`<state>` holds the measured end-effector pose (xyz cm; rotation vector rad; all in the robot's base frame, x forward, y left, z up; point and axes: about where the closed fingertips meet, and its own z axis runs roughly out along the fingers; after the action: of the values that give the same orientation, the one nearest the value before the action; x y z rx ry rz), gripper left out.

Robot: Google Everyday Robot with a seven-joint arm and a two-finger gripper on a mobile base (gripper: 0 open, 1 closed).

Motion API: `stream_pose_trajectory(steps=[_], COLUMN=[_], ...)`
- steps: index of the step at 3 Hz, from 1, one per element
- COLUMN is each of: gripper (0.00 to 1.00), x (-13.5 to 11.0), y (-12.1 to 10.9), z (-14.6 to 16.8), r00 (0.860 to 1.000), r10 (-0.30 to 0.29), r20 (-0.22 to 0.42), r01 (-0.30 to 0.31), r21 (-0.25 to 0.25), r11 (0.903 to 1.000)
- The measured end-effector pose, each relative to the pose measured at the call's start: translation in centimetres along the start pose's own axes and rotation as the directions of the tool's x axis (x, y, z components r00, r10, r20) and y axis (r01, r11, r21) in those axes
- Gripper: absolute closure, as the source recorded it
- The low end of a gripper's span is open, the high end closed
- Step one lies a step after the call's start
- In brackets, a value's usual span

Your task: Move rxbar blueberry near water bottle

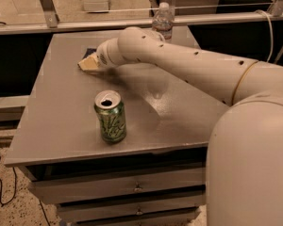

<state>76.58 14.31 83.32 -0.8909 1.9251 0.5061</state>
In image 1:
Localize green soda can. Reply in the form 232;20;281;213
94;90;126;143

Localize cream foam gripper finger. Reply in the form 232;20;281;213
78;53;99;72

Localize middle grey drawer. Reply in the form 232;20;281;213
58;191;206;222

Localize clear plastic water bottle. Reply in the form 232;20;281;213
152;2;174;41

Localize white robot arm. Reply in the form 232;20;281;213
79;27;283;226

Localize grey drawer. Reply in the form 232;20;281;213
29;168;205;204
75;207;200;226
58;191;206;222

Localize bottom grey drawer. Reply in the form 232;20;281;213
75;207;200;226

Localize top grey drawer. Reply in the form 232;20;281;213
29;168;205;204

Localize grey metal frame rail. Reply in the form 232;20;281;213
0;0;283;34

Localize grey drawer cabinet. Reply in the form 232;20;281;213
5;32;226;226

